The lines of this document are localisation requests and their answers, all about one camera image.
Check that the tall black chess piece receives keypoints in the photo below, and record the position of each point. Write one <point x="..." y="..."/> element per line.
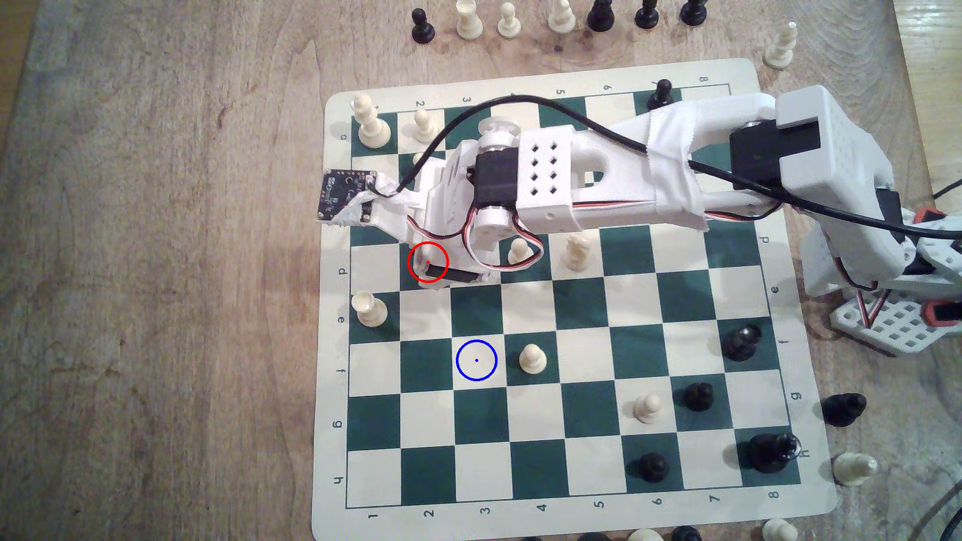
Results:
<point x="647" y="16"/>
<point x="600" y="19"/>
<point x="693" y="13"/>
<point x="740" y="344"/>

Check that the tall white chess piece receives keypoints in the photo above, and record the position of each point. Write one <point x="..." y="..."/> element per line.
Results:
<point x="853" y="470"/>
<point x="561" y="21"/>

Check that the white knight chess piece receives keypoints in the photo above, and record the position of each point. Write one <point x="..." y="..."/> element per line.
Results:
<point x="577" y="254"/>

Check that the white king chess piece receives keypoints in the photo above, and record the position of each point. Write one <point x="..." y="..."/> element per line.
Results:
<point x="373" y="134"/>

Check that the white cloth tape wrap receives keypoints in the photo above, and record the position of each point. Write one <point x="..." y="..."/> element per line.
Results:
<point x="676" y="165"/>

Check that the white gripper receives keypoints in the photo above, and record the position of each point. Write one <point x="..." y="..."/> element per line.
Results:
<point x="457" y="275"/>

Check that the white rook chess piece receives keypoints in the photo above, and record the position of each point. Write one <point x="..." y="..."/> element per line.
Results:
<point x="470" y="26"/>
<point x="372" y="312"/>

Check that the black knight chess piece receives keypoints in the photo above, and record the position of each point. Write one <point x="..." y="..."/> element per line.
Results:
<point x="843" y="410"/>

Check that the small camera circuit board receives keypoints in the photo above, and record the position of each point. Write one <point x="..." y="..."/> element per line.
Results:
<point x="342" y="192"/>

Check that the white grid robot base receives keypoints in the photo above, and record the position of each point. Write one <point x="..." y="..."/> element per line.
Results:
<point x="894" y="330"/>

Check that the large black chess piece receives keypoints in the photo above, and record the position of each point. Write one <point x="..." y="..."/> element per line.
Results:
<point x="770" y="452"/>

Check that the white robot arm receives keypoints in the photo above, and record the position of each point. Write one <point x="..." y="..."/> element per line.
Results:
<point x="827" y="143"/>

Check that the orange black clamp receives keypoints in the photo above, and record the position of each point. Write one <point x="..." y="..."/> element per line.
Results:
<point x="943" y="312"/>

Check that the black chess piece round top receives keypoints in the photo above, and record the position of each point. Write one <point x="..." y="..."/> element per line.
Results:
<point x="422" y="273"/>

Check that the green white chessboard mat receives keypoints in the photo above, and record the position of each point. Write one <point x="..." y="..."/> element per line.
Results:
<point x="526" y="315"/>

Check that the white bishop chess piece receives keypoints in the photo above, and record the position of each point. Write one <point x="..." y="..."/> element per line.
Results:
<point x="779" y="52"/>

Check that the black pawn chess piece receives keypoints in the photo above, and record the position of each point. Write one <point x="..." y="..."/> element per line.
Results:
<point x="654" y="467"/>
<point x="423" y="30"/>
<point x="661" y="94"/>
<point x="700" y="397"/>

